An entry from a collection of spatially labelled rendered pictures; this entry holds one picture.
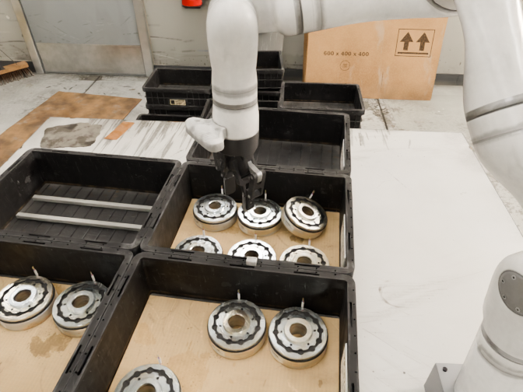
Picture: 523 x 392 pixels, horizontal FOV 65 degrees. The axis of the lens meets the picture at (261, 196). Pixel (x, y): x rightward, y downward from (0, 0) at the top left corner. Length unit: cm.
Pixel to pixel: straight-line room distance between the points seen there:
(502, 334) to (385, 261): 49
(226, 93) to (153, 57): 328
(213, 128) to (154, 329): 38
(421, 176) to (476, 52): 87
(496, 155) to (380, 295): 54
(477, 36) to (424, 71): 299
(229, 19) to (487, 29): 31
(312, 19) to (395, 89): 297
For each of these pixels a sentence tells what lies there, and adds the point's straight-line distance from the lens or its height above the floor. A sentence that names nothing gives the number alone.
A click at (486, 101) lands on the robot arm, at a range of 59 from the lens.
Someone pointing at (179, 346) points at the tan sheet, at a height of 83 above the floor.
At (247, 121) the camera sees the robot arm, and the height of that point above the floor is 118.
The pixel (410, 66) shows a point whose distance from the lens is 355.
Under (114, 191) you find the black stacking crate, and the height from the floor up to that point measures 83.
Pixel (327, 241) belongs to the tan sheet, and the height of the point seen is 83.
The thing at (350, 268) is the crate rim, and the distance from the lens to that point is 76.
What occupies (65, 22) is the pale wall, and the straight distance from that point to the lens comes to 405.
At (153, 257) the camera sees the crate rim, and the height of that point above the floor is 93.
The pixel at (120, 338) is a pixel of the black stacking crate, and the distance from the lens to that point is 77.
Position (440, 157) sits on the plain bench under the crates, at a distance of 155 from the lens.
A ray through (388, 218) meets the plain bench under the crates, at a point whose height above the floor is 70.
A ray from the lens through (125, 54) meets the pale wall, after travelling 393.
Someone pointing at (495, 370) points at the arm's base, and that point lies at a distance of 72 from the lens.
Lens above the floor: 149
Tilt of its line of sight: 39 degrees down
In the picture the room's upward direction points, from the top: straight up
